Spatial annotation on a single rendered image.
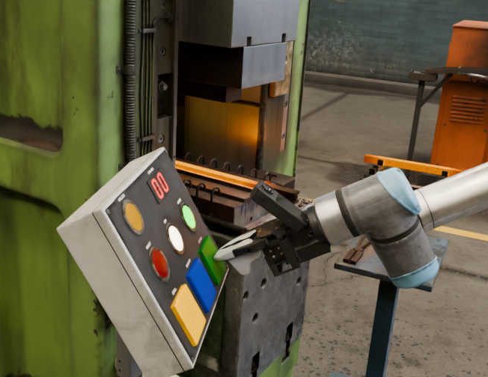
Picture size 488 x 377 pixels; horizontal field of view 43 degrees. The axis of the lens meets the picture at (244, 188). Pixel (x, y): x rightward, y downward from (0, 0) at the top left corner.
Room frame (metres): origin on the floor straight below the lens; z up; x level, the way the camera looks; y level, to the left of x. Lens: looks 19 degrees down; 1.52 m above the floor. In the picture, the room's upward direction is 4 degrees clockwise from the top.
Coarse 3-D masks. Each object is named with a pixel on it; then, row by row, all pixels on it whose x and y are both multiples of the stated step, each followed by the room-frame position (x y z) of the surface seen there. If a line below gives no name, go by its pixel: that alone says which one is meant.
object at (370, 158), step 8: (368, 160) 2.01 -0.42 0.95; (376, 160) 2.00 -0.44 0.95; (384, 160) 2.00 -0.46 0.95; (392, 160) 1.99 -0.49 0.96; (400, 160) 1.99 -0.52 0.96; (408, 168) 1.97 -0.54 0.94; (416, 168) 1.96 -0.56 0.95; (424, 168) 1.95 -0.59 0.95; (432, 168) 1.94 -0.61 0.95; (440, 168) 1.93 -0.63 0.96; (448, 168) 1.93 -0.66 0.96; (456, 168) 1.94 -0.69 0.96; (464, 168) 1.92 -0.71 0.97; (448, 176) 1.92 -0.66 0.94
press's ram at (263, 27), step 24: (192, 0) 1.42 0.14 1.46; (216, 0) 1.38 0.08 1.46; (240, 0) 1.38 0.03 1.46; (264, 0) 1.46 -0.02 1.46; (288, 0) 1.56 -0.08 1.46; (192, 24) 1.41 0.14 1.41; (216, 24) 1.38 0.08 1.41; (240, 24) 1.38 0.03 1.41; (264, 24) 1.47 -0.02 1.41; (288, 24) 1.57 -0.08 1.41
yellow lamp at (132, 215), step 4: (128, 204) 0.86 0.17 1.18; (128, 208) 0.86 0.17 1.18; (132, 208) 0.87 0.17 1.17; (128, 212) 0.85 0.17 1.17; (132, 212) 0.86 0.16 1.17; (136, 212) 0.87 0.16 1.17; (128, 216) 0.84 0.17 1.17; (132, 216) 0.85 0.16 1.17; (136, 216) 0.87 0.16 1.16; (140, 216) 0.88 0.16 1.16; (128, 220) 0.84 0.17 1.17; (132, 220) 0.85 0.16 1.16; (136, 220) 0.86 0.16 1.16; (140, 220) 0.87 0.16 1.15; (132, 224) 0.84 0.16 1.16; (136, 224) 0.85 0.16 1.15; (140, 224) 0.86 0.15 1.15; (136, 228) 0.85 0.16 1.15; (140, 228) 0.86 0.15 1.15
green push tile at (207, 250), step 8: (208, 240) 1.07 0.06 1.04; (200, 248) 1.03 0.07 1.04; (208, 248) 1.05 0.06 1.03; (200, 256) 1.01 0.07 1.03; (208, 256) 1.03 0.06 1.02; (208, 264) 1.01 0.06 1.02; (216, 264) 1.04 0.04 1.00; (224, 264) 1.08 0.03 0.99; (216, 272) 1.02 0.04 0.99; (216, 280) 1.01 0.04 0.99
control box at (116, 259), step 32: (160, 160) 1.08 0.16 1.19; (128, 192) 0.89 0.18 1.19; (160, 192) 1.00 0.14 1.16; (64, 224) 0.80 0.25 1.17; (96, 224) 0.79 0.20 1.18; (128, 224) 0.83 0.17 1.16; (160, 224) 0.93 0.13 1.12; (96, 256) 0.79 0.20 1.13; (128, 256) 0.79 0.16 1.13; (192, 256) 0.98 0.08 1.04; (96, 288) 0.79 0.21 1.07; (128, 288) 0.79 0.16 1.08; (160, 288) 0.82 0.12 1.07; (128, 320) 0.79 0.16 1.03; (160, 320) 0.78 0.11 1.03; (160, 352) 0.78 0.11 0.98; (192, 352) 0.80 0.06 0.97
